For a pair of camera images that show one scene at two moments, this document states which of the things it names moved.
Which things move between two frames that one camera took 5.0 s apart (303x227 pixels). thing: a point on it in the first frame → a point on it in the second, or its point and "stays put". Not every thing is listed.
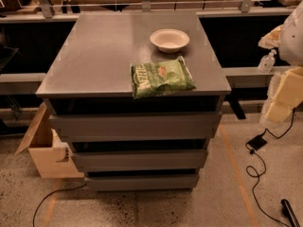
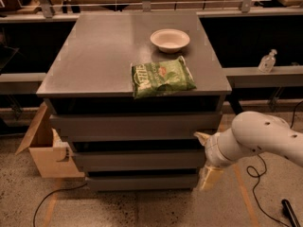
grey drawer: x=144 y=161 stays put
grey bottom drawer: x=144 y=183 stays put
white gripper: x=293 y=40 → x=212 y=150
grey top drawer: x=138 y=126 stays put
